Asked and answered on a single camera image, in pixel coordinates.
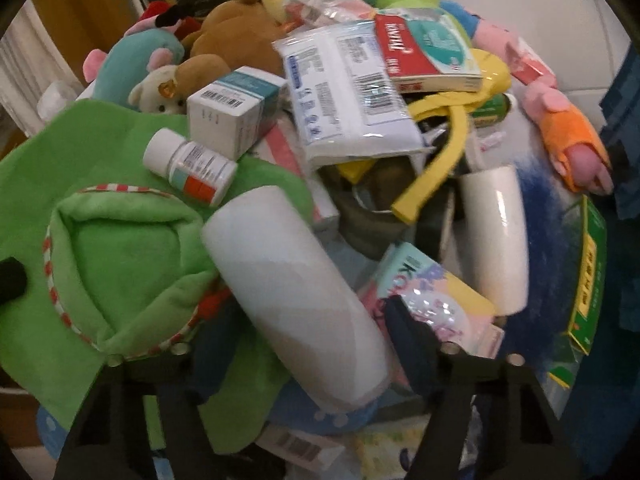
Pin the red black plush toy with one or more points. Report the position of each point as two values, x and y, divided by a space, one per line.
170 17

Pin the red green tissue pack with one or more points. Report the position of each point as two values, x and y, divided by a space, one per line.
425 54

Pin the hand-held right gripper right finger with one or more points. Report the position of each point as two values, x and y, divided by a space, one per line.
406 342

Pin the white paper roll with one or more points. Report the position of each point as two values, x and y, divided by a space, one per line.
297 302
496 240

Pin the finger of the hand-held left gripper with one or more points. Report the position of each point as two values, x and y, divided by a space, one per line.
11 280

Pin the pink orange plush toy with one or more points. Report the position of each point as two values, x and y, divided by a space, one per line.
570 136

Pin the blue plush toy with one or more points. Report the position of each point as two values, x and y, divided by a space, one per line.
460 18

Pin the yellow sponge cloth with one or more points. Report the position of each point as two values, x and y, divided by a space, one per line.
275 1

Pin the brown plush bear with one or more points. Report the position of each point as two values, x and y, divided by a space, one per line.
225 35

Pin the green yellow box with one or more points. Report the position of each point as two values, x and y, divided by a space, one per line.
589 280

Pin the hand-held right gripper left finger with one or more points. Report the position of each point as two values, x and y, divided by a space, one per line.
217 355

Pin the white plastic object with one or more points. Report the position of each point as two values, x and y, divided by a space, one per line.
56 99

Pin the white orange pill bottle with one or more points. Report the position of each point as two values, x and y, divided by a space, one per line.
191 166

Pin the clear zip bag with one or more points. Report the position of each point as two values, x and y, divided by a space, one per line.
325 2

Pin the teal plush toy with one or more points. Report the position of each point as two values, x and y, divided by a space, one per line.
127 65

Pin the yellow plush toy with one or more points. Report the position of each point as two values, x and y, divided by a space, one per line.
440 170

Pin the white barcode box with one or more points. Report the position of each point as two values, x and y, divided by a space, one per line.
300 449

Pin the green bottle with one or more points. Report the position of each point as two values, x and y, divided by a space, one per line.
496 108

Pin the blue plastic container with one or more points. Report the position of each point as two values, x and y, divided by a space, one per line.
622 110

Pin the green plush slipper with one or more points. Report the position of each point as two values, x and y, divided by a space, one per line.
125 260

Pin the wooden door frame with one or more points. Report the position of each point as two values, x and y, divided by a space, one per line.
85 5

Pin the white curtain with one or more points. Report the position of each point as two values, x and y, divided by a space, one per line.
22 60

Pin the teal white box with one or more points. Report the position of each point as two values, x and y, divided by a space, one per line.
235 106

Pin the yellow printed packet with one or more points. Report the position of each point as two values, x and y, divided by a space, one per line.
386 454

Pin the small white plush bear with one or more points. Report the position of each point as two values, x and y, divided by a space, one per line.
155 94

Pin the pastel printed tissue pack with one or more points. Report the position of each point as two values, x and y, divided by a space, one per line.
430 302

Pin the clear plastic gauze packet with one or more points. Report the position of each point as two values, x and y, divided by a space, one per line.
350 102

